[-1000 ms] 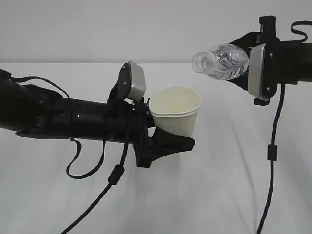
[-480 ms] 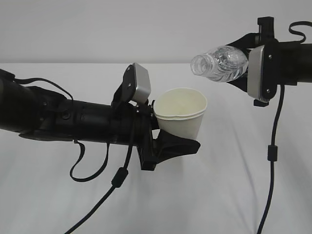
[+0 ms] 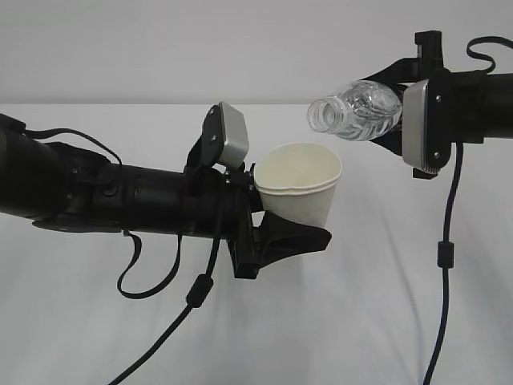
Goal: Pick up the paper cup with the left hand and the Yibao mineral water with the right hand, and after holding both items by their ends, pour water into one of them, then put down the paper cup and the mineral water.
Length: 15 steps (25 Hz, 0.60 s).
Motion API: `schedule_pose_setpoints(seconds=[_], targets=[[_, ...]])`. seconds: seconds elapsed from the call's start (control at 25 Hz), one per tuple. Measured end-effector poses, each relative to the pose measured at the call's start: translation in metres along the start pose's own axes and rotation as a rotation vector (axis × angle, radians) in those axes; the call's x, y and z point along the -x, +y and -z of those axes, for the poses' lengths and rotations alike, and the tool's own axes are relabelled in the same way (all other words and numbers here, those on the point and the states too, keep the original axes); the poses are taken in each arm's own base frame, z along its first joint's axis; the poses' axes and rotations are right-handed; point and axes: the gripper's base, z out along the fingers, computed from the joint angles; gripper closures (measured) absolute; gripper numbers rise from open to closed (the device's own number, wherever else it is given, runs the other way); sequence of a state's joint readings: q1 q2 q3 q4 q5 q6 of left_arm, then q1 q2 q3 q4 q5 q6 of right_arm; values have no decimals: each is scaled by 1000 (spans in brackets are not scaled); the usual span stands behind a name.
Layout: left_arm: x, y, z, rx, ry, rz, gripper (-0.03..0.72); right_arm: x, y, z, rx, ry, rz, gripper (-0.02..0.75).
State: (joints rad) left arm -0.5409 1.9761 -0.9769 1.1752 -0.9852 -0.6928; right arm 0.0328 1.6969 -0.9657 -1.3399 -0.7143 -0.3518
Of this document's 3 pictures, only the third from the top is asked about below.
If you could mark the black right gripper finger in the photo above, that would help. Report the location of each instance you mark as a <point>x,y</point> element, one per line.
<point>391,141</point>
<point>404,70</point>

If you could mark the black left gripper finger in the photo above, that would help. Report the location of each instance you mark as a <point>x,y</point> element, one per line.
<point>276,239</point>

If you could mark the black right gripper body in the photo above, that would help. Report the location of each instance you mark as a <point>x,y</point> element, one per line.
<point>440,98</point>

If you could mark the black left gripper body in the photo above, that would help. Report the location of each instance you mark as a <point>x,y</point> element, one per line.
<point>223,202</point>

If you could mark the clear water bottle green label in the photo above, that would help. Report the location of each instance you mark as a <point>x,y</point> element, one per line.
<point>361,111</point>

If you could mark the white paper cup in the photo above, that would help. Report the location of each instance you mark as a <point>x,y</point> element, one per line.
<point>297,182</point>

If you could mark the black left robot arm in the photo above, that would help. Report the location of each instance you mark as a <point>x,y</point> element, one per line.
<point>63,188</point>

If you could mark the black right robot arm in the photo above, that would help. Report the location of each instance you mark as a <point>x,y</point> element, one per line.
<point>482,99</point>

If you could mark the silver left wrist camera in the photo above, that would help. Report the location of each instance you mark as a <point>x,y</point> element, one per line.
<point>223,140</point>

